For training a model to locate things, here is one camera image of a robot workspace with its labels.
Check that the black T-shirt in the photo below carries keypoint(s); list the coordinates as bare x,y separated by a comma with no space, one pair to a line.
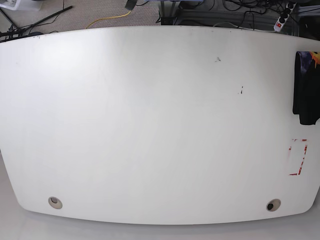
306,93

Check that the white power strip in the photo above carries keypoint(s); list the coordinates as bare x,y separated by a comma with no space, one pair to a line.
290,6

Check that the right table grommet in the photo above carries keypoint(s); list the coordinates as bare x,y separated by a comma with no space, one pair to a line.
273,205

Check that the left table grommet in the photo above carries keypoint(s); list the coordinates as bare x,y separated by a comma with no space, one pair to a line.
55,203

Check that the table grommet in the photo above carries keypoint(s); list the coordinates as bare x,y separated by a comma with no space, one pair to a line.
55,203
273,205

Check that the red tape marking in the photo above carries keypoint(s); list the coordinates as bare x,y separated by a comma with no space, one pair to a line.
296,156

